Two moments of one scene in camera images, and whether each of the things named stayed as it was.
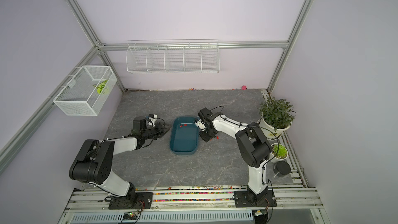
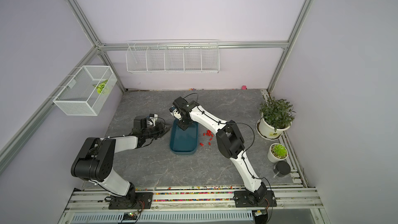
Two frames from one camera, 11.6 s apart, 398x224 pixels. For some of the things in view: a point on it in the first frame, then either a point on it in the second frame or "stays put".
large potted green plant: x=277 y=115 stays put
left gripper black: x=161 y=130 stays put
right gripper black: x=204 y=137 -> x=183 y=125
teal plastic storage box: x=184 y=136 stays put
